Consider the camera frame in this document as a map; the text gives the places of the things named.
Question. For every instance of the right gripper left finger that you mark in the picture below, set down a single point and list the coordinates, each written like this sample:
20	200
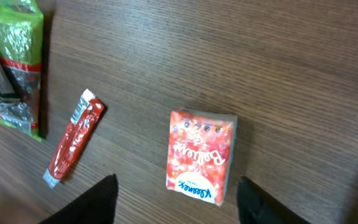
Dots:
95	206

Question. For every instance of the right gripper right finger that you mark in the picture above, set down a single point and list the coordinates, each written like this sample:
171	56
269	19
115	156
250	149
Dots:
256	206

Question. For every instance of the small orange white box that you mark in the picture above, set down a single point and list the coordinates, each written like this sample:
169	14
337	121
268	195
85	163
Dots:
200	152

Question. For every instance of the red sachet stick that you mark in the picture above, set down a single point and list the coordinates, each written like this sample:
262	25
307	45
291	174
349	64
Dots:
77	133

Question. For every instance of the green snack bag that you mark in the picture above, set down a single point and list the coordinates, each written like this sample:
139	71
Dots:
21	37

